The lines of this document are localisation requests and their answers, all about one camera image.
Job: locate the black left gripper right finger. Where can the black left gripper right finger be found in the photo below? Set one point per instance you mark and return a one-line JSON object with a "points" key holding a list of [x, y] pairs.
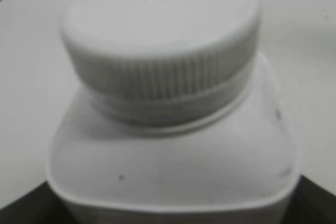
{"points": [[310, 204]]}

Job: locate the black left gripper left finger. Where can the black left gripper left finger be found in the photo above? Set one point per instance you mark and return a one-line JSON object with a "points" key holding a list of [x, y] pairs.
{"points": [[39, 206]]}

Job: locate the white yili changqing bottle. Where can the white yili changqing bottle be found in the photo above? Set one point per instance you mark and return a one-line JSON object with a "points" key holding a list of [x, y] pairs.
{"points": [[240, 165]]}

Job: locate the white ribbed bottle cap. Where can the white ribbed bottle cap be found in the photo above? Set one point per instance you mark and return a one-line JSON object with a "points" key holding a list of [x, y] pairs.
{"points": [[162, 62]]}

